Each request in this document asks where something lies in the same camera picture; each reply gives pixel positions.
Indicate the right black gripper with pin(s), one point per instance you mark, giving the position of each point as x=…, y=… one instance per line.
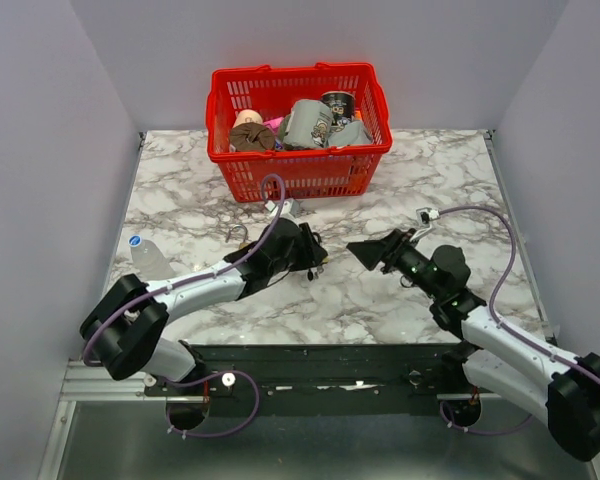
x=370, y=252

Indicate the clear plastic water bottle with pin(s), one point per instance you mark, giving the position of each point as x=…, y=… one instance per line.
x=149, y=260

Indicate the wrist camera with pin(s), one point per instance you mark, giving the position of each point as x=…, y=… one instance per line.
x=426, y=218
x=290, y=208

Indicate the beige round ball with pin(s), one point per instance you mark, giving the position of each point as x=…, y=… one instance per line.
x=247, y=116

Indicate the brown cloth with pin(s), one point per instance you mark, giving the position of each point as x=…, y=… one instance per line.
x=251, y=137

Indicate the brass padlock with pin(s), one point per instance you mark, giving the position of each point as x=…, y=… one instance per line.
x=239, y=231

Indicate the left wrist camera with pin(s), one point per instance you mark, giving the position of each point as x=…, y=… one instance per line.
x=290, y=208

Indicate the dark printed cup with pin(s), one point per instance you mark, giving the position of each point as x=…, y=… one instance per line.
x=342, y=106

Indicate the grey printed cloth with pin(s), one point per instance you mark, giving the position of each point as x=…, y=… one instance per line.
x=311, y=126

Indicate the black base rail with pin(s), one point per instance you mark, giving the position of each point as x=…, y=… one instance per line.
x=241, y=382

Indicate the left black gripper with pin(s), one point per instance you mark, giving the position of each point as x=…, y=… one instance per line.
x=311, y=251

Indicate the pink item in basket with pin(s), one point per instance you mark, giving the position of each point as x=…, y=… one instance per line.
x=274, y=123

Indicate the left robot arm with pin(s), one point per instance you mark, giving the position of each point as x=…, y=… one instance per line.
x=124, y=332

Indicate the yellow black padlock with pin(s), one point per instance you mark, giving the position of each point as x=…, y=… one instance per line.
x=314, y=272

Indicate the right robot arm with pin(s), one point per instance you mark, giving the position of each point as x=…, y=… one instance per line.
x=559, y=388

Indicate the red plastic shopping basket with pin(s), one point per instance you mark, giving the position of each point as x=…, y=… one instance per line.
x=272, y=92

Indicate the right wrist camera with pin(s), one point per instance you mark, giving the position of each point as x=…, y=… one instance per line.
x=426, y=218

